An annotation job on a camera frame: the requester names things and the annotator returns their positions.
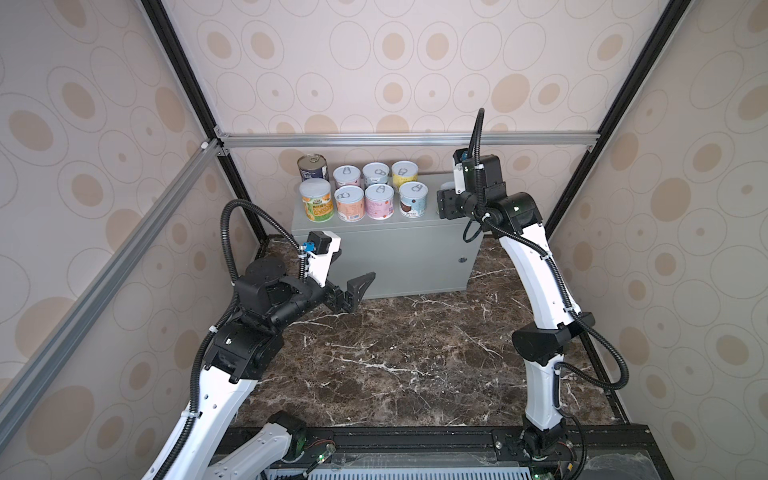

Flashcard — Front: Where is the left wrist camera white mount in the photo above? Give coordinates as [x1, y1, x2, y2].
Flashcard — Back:
[302, 230, 341, 287]

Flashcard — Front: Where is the left black corner post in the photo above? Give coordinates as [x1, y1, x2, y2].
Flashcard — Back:
[138, 0, 268, 247]

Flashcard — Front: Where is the orange peach label can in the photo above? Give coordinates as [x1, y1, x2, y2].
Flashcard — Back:
[334, 185, 365, 223]

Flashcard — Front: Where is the green orange plastic-lid can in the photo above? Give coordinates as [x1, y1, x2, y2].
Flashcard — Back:
[299, 178, 334, 222]

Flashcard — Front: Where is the right black corner post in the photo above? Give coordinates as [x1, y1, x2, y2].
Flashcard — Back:
[545, 0, 693, 239]

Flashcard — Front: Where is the back horizontal aluminium rail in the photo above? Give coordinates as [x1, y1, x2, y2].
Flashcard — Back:
[220, 130, 600, 151]

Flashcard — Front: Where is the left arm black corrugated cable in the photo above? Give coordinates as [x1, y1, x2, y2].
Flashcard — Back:
[152, 199, 304, 480]

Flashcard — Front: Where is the yellow label can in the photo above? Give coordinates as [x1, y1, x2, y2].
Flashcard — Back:
[391, 160, 419, 189]

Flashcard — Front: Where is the dark blue tin can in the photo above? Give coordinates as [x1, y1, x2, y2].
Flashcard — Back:
[297, 153, 329, 181]

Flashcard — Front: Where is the black corner post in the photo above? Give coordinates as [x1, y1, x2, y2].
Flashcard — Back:
[545, 0, 693, 239]
[138, 0, 268, 247]

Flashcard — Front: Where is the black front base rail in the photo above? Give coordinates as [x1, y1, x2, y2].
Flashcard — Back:
[157, 424, 673, 480]

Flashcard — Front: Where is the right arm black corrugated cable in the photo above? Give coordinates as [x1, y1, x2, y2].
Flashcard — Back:
[461, 107, 631, 480]

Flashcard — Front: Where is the pink white small can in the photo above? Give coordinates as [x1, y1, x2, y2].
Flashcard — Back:
[332, 165, 361, 189]

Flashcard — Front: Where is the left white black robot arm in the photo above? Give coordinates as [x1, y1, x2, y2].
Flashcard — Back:
[145, 257, 376, 479]

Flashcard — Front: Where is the left side aluminium rail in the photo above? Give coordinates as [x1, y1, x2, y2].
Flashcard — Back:
[1, 139, 222, 449]

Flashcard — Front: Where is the light blue label can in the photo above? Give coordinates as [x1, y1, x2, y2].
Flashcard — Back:
[362, 162, 390, 187]

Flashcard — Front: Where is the grey metal cabinet box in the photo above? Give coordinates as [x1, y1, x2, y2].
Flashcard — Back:
[291, 173, 482, 299]

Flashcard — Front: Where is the teal bear label can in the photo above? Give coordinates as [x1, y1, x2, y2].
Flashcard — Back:
[399, 181, 428, 218]

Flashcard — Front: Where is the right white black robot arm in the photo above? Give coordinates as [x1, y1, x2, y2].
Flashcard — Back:
[437, 149, 584, 460]

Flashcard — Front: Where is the pink label can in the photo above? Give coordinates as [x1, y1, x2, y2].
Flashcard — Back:
[365, 183, 394, 220]

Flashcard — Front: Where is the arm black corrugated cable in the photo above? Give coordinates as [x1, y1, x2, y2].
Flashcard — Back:
[461, 107, 631, 480]
[152, 199, 304, 480]

